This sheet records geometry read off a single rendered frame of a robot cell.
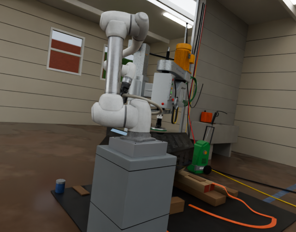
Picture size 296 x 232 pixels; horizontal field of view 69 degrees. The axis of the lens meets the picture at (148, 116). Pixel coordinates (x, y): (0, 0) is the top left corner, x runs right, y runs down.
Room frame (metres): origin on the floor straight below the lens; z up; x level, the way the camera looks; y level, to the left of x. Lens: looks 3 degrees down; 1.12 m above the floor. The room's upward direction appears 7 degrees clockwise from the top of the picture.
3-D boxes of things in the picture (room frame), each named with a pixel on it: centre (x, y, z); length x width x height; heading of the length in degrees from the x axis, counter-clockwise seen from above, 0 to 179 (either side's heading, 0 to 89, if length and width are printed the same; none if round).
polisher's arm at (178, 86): (3.07, -0.31, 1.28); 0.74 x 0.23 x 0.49; 157
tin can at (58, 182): (2.41, 0.88, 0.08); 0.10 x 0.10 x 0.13
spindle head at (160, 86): (2.79, -0.18, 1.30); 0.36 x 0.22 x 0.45; 157
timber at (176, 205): (2.28, -0.36, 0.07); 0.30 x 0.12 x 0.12; 124
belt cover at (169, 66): (3.04, -0.28, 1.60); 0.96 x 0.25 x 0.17; 157
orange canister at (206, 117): (5.76, -1.57, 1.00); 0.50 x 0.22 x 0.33; 132
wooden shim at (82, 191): (2.50, 0.67, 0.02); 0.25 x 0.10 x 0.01; 44
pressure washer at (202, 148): (4.00, -1.05, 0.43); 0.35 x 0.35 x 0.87; 25
